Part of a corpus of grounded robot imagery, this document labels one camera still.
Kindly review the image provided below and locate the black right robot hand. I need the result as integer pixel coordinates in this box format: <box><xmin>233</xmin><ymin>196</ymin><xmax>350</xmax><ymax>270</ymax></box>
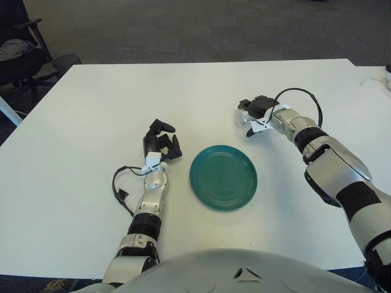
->
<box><xmin>237</xmin><ymin>95</ymin><xmax>277</xmax><ymax>137</ymax></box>

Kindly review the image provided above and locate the white table leg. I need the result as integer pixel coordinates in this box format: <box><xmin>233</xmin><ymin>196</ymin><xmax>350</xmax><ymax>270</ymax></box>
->
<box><xmin>0</xmin><ymin>96</ymin><xmax>23</xmax><ymax>126</ymax></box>

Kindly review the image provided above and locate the grey cloth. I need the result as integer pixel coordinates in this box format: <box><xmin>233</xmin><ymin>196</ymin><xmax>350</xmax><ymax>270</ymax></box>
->
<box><xmin>0</xmin><ymin>38</ymin><xmax>34</xmax><ymax>60</ymax></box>

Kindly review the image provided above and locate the black office chair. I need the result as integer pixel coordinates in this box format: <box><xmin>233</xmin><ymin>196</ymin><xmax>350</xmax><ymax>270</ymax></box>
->
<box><xmin>0</xmin><ymin>0</ymin><xmax>59</xmax><ymax>88</ymax></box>

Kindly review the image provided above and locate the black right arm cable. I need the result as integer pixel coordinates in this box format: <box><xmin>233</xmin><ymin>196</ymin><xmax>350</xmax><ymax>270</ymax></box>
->
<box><xmin>273</xmin><ymin>88</ymin><xmax>324</xmax><ymax>129</ymax></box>

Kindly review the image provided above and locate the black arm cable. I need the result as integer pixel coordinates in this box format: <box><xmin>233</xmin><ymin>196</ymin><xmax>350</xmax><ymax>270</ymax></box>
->
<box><xmin>273</xmin><ymin>88</ymin><xmax>324</xmax><ymax>129</ymax></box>
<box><xmin>112</xmin><ymin>165</ymin><xmax>147</xmax><ymax>217</ymax></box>

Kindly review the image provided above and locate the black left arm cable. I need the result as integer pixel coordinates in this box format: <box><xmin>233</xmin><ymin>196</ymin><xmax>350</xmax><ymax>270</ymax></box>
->
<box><xmin>112</xmin><ymin>165</ymin><xmax>147</xmax><ymax>217</ymax></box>

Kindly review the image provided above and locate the black mesh wastebasket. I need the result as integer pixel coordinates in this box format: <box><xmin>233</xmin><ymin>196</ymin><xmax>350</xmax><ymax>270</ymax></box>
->
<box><xmin>52</xmin><ymin>54</ymin><xmax>82</xmax><ymax>77</ymax></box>

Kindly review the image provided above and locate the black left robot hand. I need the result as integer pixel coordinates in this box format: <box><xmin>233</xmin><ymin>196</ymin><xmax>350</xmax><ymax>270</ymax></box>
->
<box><xmin>142</xmin><ymin>118</ymin><xmax>184</xmax><ymax>162</ymax></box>

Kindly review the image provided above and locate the white cable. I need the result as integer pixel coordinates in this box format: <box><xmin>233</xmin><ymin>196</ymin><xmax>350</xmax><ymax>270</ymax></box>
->
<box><xmin>359</xmin><ymin>75</ymin><xmax>391</xmax><ymax>90</ymax></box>

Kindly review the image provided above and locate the green round plate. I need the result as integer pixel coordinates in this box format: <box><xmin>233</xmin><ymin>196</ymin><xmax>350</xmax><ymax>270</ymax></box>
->
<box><xmin>189</xmin><ymin>145</ymin><xmax>258</xmax><ymax>212</ymax></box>

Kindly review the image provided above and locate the silver robot torso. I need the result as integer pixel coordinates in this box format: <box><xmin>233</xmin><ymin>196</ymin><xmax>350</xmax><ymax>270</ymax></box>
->
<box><xmin>70</xmin><ymin>248</ymin><xmax>379</xmax><ymax>293</ymax></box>

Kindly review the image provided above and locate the clear bottle with blue cap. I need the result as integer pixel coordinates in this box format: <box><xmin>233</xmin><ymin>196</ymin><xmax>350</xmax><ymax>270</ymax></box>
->
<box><xmin>234</xmin><ymin>106</ymin><xmax>254</xmax><ymax>126</ymax></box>

